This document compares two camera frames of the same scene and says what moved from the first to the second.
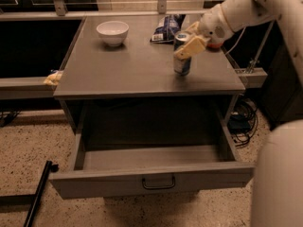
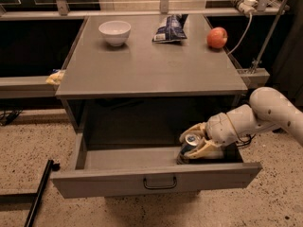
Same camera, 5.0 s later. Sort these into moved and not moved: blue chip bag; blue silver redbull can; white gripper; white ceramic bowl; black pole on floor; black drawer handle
Moved: blue silver redbull can; white gripper
Not moved: blue chip bag; white ceramic bowl; black pole on floor; black drawer handle
